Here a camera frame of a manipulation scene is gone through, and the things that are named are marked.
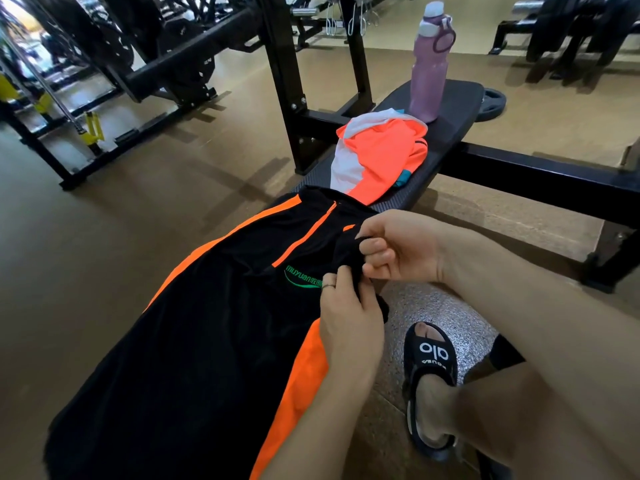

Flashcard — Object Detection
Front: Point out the person's right hand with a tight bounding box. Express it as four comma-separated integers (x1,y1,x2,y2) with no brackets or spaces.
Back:
355,209,449,285

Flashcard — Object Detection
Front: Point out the person's left hand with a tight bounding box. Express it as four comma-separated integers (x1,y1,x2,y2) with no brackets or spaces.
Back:
319,266,386,385

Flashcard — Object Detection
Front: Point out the orange teal white jersey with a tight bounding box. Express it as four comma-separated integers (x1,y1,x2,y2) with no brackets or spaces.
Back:
329,108,429,207

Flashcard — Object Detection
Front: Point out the black orange jacket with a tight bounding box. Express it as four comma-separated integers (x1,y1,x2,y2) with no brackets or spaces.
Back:
43,187,391,480

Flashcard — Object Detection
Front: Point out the pink water bottle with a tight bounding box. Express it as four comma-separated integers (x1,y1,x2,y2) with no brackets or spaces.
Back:
409,0,457,124

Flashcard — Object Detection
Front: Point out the person's right forearm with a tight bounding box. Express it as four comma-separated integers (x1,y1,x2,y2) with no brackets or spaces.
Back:
439,227,640,475

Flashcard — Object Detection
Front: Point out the person's left forearm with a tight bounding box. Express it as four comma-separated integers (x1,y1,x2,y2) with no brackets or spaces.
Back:
259,367,381,480

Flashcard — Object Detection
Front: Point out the black right slipper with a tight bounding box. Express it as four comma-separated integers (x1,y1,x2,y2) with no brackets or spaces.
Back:
402,322,459,463

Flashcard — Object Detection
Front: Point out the black ribbed bench pad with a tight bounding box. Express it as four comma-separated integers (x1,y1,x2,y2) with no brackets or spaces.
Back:
292,79,486,214

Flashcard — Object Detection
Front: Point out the small black weight plate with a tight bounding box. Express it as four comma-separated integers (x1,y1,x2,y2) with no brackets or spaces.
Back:
475,88,507,123

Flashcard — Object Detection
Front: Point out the rack of black weight plates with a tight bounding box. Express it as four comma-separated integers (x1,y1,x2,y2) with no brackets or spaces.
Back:
489,0,640,85

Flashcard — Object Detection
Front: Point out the black power rack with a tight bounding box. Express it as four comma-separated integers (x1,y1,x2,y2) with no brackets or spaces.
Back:
0,0,266,191

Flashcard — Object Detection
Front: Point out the yellow safety catch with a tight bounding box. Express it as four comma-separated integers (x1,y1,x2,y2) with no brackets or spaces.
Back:
79,112,106,147

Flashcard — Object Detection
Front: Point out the yellow black gym machine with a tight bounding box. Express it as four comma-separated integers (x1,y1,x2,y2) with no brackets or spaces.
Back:
0,74,53,115

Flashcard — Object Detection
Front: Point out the black steel bench frame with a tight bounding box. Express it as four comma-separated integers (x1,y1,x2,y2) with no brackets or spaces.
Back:
257,0,640,295

